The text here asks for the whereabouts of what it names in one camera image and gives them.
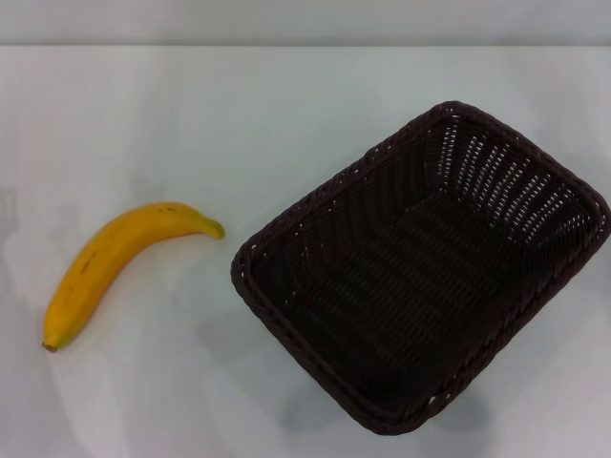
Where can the dark brown woven basket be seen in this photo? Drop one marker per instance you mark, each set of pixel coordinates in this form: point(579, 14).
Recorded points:
point(406, 267)

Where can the yellow banana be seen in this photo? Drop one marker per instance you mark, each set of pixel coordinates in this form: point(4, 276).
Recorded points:
point(105, 248)

